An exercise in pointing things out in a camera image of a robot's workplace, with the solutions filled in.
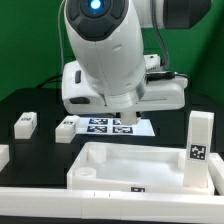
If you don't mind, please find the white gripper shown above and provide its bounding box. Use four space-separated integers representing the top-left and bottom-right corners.
62 61 187 114

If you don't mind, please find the white desk top tray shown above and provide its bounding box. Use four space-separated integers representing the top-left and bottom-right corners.
67 142 215 195

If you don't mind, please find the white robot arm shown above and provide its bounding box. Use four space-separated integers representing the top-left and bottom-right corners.
62 0 213 114

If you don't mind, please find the white fiducial marker sheet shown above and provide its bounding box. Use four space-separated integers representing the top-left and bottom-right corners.
77 117 155 136

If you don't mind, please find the white left fence block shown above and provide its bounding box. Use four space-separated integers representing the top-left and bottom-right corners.
0 145 9 172

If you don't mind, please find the white front fence bar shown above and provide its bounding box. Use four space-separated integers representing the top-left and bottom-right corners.
0 187 224 224

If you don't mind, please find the white fence bar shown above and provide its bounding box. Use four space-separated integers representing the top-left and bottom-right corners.
209 153 224 196
0 187 224 224

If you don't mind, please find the white right fence bar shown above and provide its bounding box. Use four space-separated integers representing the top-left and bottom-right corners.
209 153 224 196

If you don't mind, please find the black cable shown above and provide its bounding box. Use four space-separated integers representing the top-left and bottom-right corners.
35 74 64 89

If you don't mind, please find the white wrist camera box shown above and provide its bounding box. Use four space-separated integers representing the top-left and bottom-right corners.
144 54 163 72

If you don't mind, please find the grey corrugated wrist cable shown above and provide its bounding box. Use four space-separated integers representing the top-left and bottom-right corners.
149 0 171 73

